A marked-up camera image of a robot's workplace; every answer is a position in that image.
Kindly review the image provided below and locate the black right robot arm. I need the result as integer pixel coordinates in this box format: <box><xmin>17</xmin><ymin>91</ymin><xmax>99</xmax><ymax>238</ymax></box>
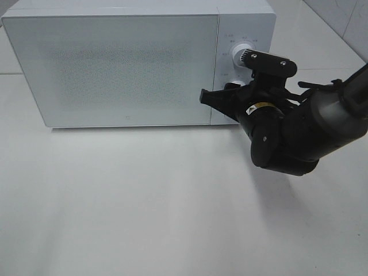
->
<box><xmin>200</xmin><ymin>67</ymin><xmax>367</xmax><ymax>176</ymax></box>

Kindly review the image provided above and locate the white timer knob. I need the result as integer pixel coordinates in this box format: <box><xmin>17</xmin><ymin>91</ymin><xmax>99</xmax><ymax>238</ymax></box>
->
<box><xmin>231</xmin><ymin>80</ymin><xmax>246</xmax><ymax>87</ymax></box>

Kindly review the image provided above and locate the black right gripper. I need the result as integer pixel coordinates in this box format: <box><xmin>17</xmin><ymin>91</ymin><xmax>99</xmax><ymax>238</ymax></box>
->
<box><xmin>200</xmin><ymin>72</ymin><xmax>293</xmax><ymax>121</ymax></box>

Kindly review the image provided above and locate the upper white power knob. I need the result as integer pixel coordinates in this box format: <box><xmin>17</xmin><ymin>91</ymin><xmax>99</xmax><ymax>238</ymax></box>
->
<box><xmin>229</xmin><ymin>41</ymin><xmax>255</xmax><ymax>67</ymax></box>

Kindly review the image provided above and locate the white microwave oven body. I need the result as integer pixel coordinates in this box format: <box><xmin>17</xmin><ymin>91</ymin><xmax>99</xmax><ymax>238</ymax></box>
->
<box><xmin>1</xmin><ymin>1</ymin><xmax>276</xmax><ymax>125</ymax></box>

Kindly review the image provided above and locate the white microwave door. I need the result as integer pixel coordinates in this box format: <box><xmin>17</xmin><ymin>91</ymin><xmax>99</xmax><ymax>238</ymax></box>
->
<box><xmin>3</xmin><ymin>16</ymin><xmax>217</xmax><ymax>128</ymax></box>

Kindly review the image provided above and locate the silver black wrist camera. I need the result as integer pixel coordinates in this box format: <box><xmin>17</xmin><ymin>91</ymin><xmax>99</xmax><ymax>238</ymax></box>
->
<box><xmin>240</xmin><ymin>49</ymin><xmax>297</xmax><ymax>78</ymax></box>

